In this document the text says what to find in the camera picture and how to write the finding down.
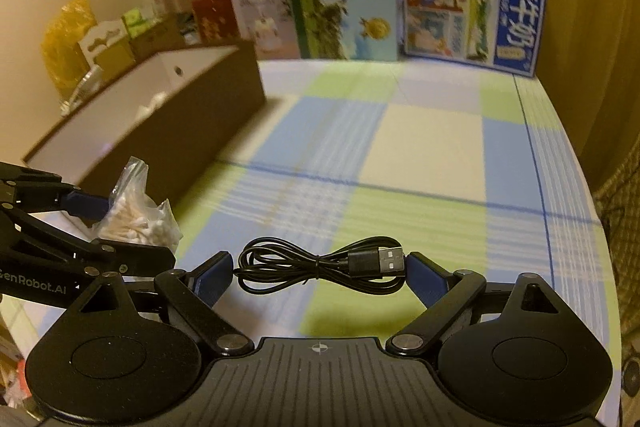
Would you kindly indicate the open cardboard carton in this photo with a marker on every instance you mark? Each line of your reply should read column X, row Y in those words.
column 160, row 38

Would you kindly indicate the mustard yellow curtain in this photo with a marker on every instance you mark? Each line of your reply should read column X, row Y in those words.
column 585, row 7

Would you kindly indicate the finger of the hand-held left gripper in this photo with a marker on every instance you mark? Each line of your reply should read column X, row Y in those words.
column 140, row 258
column 87, row 204

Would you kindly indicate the chair with quilted cover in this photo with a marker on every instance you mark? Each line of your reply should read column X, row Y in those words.
column 622, row 232

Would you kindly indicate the blue milk carton box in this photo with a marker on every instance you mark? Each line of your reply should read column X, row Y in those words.
column 465, row 17

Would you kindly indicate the green tissue pack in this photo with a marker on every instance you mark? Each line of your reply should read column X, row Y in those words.
column 140, row 23

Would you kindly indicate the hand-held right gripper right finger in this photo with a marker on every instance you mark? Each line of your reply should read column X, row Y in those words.
column 425, row 279

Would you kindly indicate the white appliance box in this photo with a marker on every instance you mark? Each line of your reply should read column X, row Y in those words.
column 265, row 17

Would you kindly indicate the bag of cotton swabs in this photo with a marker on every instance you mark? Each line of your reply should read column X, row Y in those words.
column 142, row 219

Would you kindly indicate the red gift box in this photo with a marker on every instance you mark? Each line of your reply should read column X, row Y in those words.
column 215, row 19

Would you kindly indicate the white cutout cardboard flap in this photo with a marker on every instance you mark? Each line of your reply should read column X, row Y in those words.
column 102, row 43

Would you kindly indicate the yellow plastic bag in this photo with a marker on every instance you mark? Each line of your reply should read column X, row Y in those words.
column 67, row 47

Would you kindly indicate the brown cardboard box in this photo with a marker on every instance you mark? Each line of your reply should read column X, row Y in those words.
column 190, row 122

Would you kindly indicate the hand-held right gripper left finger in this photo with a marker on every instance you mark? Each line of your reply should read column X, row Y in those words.
column 215, row 279

